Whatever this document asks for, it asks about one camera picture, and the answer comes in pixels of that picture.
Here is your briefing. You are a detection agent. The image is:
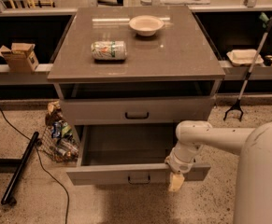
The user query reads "grey drawer cabinet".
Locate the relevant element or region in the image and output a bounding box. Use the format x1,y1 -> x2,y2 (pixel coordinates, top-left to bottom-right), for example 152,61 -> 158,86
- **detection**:
47,5 -> 226,135

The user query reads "wire basket with trash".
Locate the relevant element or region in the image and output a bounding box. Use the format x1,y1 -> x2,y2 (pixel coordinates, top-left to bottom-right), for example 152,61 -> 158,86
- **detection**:
40,101 -> 79,162

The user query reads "black floor cable left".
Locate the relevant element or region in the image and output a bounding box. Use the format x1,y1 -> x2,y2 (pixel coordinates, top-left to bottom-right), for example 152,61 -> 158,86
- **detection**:
0,87 -> 71,224

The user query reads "brown cardboard box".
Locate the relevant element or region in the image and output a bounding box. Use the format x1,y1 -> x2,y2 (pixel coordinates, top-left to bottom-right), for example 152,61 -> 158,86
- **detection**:
0,43 -> 39,73

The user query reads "white foam takeout container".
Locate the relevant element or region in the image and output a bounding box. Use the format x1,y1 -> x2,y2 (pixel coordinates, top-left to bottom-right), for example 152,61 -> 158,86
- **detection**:
226,49 -> 257,66

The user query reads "grey drawer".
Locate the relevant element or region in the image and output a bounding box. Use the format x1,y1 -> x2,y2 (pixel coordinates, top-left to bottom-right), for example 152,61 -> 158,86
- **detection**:
60,97 -> 214,125
65,123 -> 212,187

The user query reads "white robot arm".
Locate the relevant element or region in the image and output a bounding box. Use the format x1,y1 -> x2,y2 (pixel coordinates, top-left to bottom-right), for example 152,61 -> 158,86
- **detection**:
165,120 -> 254,191

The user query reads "grey top drawer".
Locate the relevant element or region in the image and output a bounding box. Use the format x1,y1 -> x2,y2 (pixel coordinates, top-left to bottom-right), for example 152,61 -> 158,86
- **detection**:
60,97 -> 214,125

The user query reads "grabber reacher stick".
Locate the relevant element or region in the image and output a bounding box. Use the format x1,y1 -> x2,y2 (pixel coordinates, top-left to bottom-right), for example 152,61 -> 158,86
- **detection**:
223,12 -> 272,121

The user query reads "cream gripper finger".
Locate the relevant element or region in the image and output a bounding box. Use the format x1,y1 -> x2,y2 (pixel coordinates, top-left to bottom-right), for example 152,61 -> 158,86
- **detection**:
168,173 -> 184,191

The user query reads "white paper bowl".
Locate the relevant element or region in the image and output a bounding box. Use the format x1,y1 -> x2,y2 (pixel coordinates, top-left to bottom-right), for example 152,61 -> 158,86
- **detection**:
129,15 -> 165,36

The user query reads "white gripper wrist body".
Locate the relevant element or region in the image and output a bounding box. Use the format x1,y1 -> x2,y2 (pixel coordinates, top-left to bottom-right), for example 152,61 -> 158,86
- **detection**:
165,142 -> 203,174

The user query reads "yellow black tape measure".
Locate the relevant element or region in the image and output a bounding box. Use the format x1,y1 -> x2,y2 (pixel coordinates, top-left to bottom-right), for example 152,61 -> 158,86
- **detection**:
264,55 -> 272,66

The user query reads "green white soda can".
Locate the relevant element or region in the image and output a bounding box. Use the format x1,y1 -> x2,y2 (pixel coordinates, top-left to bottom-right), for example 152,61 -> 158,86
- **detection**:
91,41 -> 127,61

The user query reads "black metal leg bar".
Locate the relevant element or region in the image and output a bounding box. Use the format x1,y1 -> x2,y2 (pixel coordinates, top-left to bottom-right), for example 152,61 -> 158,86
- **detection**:
1,132 -> 39,205

